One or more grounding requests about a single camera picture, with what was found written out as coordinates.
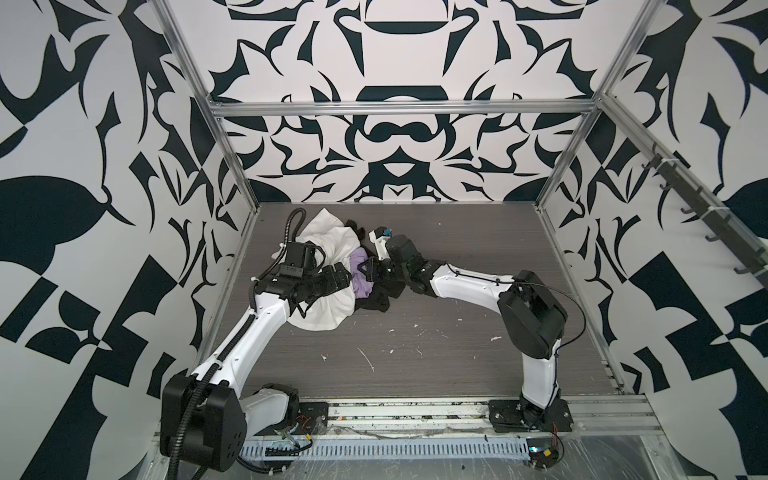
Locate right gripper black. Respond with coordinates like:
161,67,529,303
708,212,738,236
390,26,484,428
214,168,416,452
356,256,412,284

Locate purple cloth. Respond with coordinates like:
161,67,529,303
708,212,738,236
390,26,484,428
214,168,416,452
349,247,374,299

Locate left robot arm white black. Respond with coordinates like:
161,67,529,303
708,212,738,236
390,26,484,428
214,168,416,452
159,263,352,479

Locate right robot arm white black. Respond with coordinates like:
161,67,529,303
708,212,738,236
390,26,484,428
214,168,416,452
360,228,567,415

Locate black cloth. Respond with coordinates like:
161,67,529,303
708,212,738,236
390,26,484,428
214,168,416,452
354,245,405,313

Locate white cloth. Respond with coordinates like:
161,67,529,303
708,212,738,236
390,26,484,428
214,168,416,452
288,208,361,332

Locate small green circuit board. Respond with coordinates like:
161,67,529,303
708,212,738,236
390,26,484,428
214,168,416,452
526,437,565,471

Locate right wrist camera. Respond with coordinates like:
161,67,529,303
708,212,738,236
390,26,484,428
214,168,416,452
368,227,392,261

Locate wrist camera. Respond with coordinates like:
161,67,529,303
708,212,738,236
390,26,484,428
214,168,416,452
278,241,318,279
368,227,392,261

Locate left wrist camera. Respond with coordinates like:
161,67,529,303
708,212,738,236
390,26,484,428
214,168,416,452
278,241,318,279

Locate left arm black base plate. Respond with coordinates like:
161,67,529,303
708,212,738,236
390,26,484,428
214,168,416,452
260,401,330,435

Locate white slotted cable duct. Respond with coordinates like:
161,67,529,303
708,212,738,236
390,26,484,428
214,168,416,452
241,437,530,462

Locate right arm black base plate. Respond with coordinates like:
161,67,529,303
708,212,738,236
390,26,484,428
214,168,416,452
488,398,573,433

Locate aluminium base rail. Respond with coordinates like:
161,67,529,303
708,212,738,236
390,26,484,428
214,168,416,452
245,395,663,442

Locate aluminium frame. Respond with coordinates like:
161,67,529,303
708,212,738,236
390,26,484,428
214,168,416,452
149,0,768,397

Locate black hook rail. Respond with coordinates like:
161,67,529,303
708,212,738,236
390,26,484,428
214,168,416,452
640,143,767,289

